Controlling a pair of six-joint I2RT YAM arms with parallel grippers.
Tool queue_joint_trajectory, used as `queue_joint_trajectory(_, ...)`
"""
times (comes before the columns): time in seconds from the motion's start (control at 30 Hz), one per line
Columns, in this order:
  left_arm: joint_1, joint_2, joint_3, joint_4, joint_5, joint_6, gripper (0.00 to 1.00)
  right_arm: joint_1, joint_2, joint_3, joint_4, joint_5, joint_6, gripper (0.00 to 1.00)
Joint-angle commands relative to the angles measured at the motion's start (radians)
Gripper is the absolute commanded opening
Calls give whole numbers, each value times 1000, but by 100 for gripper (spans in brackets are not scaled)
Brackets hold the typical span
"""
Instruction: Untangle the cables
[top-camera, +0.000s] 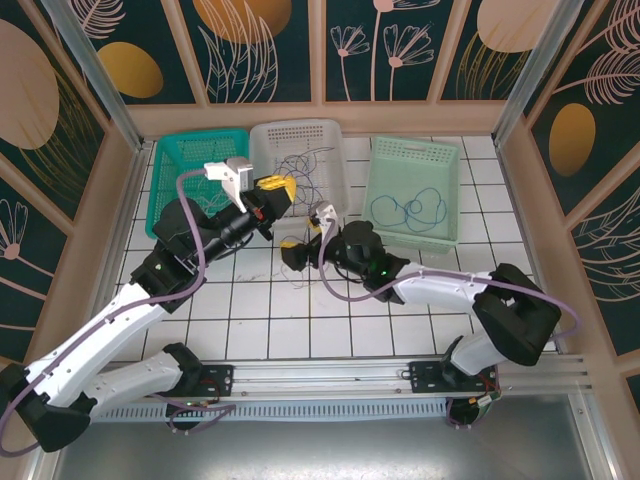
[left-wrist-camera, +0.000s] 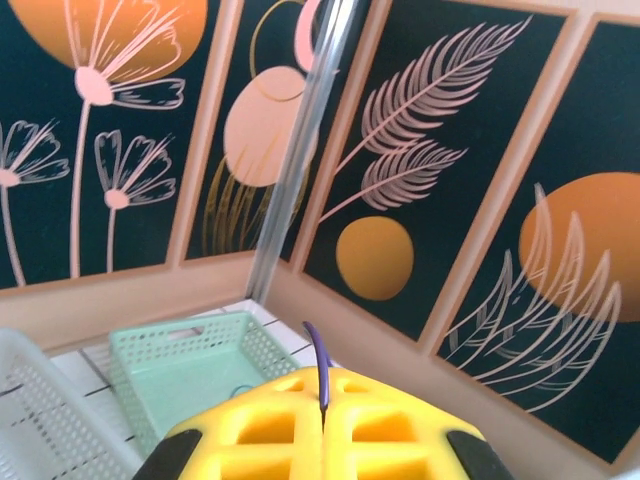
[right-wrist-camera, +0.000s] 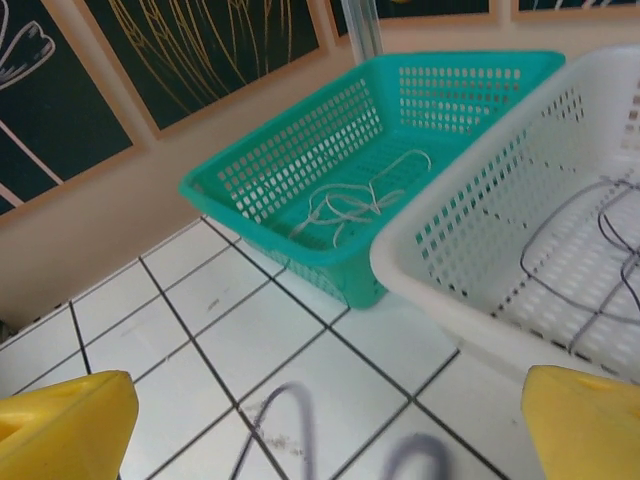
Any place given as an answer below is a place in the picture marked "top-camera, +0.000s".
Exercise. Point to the white perforated basket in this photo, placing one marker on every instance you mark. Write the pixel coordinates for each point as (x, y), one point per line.
(300, 132)

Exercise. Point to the wall panel with pale circle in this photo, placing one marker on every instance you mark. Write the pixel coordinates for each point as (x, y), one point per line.
(480, 50)

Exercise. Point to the wall panel with gold lines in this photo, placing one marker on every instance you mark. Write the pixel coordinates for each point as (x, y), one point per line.
(40, 100)

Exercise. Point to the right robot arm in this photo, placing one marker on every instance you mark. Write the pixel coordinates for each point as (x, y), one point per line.
(440, 292)

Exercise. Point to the small electronics board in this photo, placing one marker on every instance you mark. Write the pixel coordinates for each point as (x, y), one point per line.
(485, 400)

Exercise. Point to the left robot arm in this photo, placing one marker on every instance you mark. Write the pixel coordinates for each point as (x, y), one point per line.
(100, 335)

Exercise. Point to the mint green perforated basket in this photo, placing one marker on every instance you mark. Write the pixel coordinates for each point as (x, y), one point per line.
(415, 170)

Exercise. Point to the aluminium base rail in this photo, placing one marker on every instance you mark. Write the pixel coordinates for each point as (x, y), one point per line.
(325, 375)

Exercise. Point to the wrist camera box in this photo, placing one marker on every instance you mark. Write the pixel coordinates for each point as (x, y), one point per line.
(235, 172)
(326, 212)

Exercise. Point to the wall panel with fern leaf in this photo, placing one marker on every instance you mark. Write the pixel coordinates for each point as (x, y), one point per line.
(590, 100)

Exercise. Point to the grey metal sheet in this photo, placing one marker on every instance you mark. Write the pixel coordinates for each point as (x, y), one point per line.
(325, 450)

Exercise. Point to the wall panel with pink flowers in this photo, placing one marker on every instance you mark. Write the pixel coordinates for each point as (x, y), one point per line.
(380, 50)

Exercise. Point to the teal perforated basket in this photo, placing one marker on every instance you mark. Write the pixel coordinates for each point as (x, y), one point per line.
(200, 150)

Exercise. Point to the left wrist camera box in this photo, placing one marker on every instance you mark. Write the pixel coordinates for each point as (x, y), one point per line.
(235, 172)

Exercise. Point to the wall panel with leaf print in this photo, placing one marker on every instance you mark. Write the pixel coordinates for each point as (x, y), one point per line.
(260, 50)

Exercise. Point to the aluminium frame post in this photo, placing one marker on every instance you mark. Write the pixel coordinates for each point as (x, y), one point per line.
(540, 65)
(95, 65)

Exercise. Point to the aluminium table edge rail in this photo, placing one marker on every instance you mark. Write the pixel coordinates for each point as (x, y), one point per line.
(130, 200)
(525, 225)

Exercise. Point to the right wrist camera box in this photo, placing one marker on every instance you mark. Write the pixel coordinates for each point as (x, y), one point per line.
(326, 212)

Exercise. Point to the wall panel with orange oval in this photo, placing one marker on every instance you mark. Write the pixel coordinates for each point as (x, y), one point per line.
(150, 50)

